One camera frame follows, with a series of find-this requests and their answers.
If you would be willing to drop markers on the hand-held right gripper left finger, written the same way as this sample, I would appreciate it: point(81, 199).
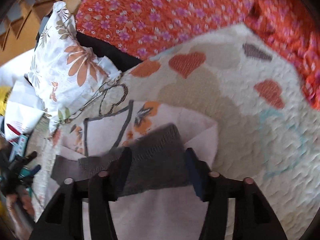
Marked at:
point(122, 172)

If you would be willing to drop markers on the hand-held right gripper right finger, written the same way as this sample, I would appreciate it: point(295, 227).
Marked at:
point(197, 177)

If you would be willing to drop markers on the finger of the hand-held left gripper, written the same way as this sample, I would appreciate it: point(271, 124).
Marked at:
point(32, 155)
point(36, 169)

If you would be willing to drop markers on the pale pink flower-embroidered cardigan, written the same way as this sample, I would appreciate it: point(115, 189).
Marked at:
point(160, 215)

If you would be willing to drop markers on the person's left hand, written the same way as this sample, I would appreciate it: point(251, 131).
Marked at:
point(25, 202)

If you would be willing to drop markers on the white paper bag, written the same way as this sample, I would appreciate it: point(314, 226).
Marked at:
point(22, 115)

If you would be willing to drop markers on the cream quilted heart bedspread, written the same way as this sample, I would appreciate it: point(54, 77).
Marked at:
point(237, 130)

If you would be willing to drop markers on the yellow plastic bag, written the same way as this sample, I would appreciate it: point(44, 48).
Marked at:
point(3, 100)

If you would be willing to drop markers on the white floral pillow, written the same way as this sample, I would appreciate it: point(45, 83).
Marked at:
point(62, 72)

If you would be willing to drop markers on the black cloth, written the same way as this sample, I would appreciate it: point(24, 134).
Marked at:
point(112, 55)

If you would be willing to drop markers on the wooden furniture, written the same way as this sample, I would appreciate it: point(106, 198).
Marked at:
point(25, 30)

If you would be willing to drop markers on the orange floral cloth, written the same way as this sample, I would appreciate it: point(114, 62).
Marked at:
point(162, 10)

